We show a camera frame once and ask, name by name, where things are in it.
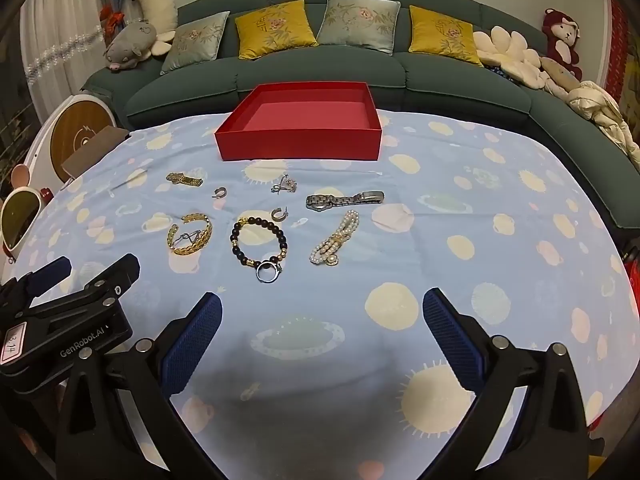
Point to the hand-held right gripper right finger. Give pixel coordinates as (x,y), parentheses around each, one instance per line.
(452,340)

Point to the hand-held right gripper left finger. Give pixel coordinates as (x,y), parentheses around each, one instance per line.
(192,345)

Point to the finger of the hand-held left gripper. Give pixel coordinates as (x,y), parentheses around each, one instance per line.
(112,272)
(47,272)

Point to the gold bangle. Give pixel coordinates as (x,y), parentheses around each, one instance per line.
(205,227)

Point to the gold watch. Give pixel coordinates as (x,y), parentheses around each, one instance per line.
(185,179)

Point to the silver watch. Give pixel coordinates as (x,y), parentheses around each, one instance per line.
(345,200)

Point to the red cardboard box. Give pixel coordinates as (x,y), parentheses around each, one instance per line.
(300,120)

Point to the white framed toy mirror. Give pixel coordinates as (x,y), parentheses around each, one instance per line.
(20,215)

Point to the brown cardboard sheet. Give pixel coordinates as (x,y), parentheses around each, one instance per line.
(95,155)

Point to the light blue printed tablecloth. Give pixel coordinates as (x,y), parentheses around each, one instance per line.
(450,220)

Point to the small silver ear cuff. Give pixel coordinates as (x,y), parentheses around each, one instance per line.
(220,192)

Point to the white round appliance wooden disc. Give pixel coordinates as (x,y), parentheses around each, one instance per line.
(82,125)

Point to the silver hoop earring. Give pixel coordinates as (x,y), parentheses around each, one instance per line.
(279,213)

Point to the grey pig plush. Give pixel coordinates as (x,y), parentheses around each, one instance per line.
(127,42)

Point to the white curtain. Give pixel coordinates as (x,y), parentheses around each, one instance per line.
(50,35)

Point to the grey floral cushion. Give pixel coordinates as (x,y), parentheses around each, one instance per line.
(195,40)
(360,22)

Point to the red curtain ornament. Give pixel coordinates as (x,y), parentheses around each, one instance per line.
(111,17)

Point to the white llama plush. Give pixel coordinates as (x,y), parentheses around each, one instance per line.
(150,2)

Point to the cream crumpled blanket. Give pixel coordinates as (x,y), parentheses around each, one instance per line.
(605,110)

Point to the beige round plush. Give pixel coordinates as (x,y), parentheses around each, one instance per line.
(557,72)

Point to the green sofa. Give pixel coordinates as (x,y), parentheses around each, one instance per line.
(320,67)

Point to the white flower cushion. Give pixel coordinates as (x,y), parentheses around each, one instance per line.
(505,52)

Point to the yellow floral cushion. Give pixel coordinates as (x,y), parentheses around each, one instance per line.
(272,27)
(442,35)

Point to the red monkey plush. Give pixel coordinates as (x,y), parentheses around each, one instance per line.
(562,35)

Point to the red wall hanging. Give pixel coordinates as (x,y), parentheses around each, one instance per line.
(620,50)

